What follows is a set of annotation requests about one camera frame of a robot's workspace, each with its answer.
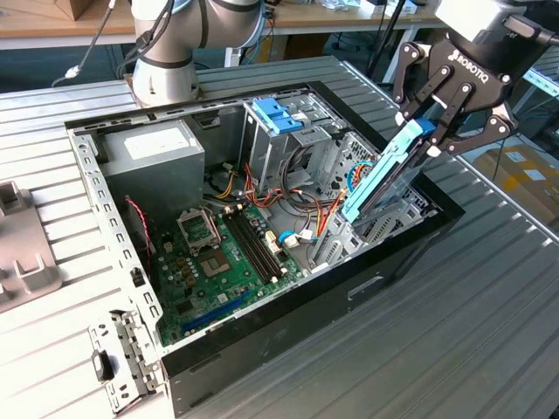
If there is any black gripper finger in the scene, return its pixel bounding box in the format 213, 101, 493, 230
427, 80, 520, 159
391, 41, 453, 123

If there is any hard disk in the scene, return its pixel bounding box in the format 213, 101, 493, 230
341, 117, 438, 228

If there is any blue SATA wire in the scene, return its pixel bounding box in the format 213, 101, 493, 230
343, 161, 373, 196

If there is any grey metal disk bay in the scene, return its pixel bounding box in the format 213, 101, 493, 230
307, 182, 439, 275

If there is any aluminium slat table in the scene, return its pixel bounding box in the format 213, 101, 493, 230
506, 43, 559, 127

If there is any flat labelled cardboard box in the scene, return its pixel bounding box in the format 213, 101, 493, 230
473, 146, 559, 228

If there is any wooden desk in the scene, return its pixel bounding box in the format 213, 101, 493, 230
0, 0, 442, 84

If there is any blue plastic drive latch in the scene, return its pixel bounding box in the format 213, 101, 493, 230
252, 99, 306, 137

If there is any grey metal drive cage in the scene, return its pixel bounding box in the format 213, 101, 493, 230
238, 93, 347, 197

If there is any white board connector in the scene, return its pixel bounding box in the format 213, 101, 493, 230
264, 230, 281, 258

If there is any black RAM slot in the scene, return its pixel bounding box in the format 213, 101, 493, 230
224, 213, 270, 285
240, 209, 284, 278
230, 212, 274, 283
235, 210, 279, 280

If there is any black open PC case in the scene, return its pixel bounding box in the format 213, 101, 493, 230
64, 80, 466, 419

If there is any metal socket cover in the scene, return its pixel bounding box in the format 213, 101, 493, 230
176, 208, 222, 255

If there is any CPU socket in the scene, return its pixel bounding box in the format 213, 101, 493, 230
198, 249, 231, 281

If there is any green motherboard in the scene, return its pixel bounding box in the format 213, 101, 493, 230
150, 203, 307, 348

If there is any grey power supply unit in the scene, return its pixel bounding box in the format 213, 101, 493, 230
100, 118, 206, 219

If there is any blue expansion slot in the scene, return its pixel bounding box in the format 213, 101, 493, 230
181, 290, 253, 333

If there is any small brown cardboard box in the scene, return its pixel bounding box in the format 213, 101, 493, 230
41, 0, 95, 22

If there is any grey parts rack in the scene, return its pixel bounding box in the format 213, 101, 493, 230
0, 180, 64, 314

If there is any black camera cable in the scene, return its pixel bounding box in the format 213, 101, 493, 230
501, 15, 552, 45

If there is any grey round cable loop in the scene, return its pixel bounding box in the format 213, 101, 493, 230
281, 146, 327, 213

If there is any red orange wire bundle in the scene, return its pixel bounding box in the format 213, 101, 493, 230
242, 163, 287, 211

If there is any pale blue flat wire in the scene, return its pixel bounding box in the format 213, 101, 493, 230
277, 230, 316, 251

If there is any yellow wire bundle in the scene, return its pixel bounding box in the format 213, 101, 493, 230
216, 170, 240, 200

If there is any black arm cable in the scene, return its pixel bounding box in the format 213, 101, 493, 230
115, 0, 176, 82

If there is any red black twisted wire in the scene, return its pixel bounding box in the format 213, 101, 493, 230
125, 196, 157, 259

